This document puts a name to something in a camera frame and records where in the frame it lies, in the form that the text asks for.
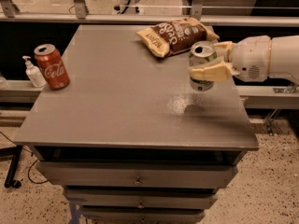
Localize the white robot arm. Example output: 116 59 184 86
189 35 299 84

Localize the black floor cable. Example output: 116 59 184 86
0 131 50 185

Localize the green white 7up can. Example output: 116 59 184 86
189 41 217 91

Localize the middle grey drawer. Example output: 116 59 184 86
64 189 217 209

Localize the brown chip bag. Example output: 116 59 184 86
136 17 219 58

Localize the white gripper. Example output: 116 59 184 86
189 35 271 82

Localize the white pump sanitizer bottle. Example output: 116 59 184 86
22 56 46 88

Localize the metal railing frame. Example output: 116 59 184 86
0 0 299 27

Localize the black stand leg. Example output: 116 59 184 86
0 146 22 189

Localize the top grey drawer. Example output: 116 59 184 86
36 161 237 189

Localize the bottom grey drawer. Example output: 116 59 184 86
81 206 205 223

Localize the grey drawer cabinet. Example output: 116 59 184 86
12 24 260 224

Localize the grey drawer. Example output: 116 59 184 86
81 206 205 223
36 161 237 189
64 189 217 209

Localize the red Coca-Cola can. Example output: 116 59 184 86
34 44 70 90

